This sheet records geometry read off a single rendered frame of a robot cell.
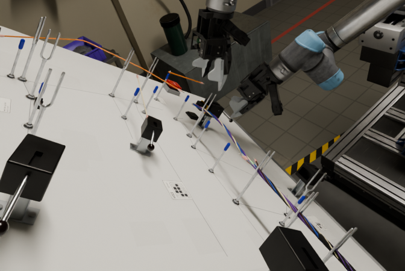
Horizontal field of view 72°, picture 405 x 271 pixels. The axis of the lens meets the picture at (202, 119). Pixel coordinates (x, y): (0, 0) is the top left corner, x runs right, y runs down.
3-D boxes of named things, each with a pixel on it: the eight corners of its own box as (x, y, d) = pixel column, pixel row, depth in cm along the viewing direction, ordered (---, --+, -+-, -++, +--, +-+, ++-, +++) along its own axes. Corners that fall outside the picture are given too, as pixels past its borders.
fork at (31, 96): (35, 96, 55) (59, 31, 51) (37, 101, 54) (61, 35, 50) (24, 94, 54) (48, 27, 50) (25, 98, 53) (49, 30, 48)
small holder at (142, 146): (128, 165, 51) (144, 134, 49) (129, 141, 59) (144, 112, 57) (150, 173, 53) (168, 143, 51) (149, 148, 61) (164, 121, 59)
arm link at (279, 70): (295, 68, 87) (295, 76, 80) (283, 78, 89) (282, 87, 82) (278, 52, 86) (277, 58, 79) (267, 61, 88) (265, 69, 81)
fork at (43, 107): (32, 151, 42) (64, 69, 37) (32, 159, 40) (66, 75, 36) (16, 150, 40) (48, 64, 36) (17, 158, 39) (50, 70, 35)
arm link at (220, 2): (226, -12, 71) (246, -4, 66) (223, 6, 74) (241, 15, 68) (202, -13, 67) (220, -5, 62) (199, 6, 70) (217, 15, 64)
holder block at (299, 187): (315, 200, 86) (335, 176, 83) (294, 199, 78) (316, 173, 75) (304, 190, 89) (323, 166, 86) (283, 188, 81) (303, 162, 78)
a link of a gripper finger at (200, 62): (185, 71, 83) (194, 47, 76) (202, 69, 86) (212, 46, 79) (190, 79, 82) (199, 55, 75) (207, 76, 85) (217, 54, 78)
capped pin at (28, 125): (35, 127, 47) (52, 84, 44) (29, 130, 45) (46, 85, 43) (27, 123, 47) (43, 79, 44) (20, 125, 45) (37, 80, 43)
